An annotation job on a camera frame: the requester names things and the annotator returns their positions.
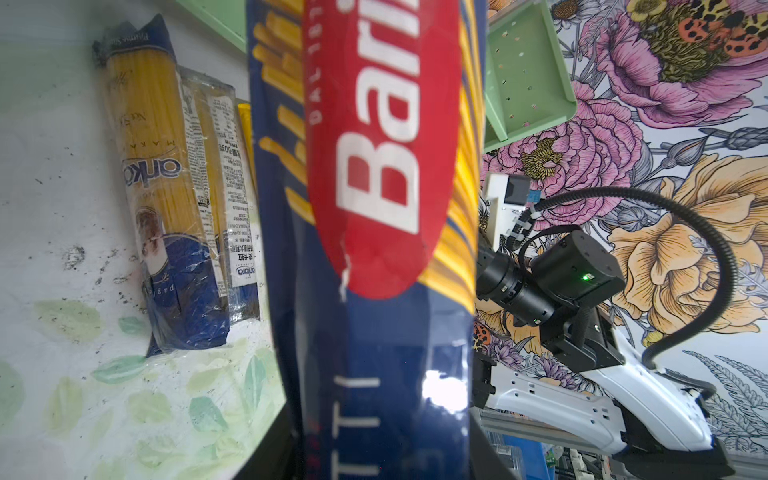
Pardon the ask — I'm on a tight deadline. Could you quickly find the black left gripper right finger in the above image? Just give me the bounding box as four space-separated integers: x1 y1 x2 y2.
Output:
469 416 516 480

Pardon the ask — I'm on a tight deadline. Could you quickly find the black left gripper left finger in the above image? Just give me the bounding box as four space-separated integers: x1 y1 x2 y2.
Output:
234 404 296 480

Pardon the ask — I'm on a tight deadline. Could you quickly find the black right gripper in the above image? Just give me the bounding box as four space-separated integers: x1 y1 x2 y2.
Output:
476 230 626 372

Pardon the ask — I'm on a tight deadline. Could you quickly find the blue Barilla spaghetti box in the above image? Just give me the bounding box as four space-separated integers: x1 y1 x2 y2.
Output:
246 1 487 479

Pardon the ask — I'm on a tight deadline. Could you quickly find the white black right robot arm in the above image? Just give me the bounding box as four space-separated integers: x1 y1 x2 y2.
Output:
471 229 734 479

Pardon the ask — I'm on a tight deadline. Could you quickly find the green two-tier shelf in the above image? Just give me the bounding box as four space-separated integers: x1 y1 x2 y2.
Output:
173 0 578 154

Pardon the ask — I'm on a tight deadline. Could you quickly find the yellow spaghetti bag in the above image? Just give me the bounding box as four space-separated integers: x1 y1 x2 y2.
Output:
237 102 257 188

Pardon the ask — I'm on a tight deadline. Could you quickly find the clear labelled spaghetti bag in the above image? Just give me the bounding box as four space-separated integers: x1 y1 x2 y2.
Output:
178 67 260 323

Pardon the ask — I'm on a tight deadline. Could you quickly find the aluminium front rail base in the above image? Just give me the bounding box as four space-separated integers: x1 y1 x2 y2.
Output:
473 407 768 480

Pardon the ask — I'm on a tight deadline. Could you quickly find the black corrugated right cable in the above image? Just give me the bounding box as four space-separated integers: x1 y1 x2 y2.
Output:
515 187 739 397

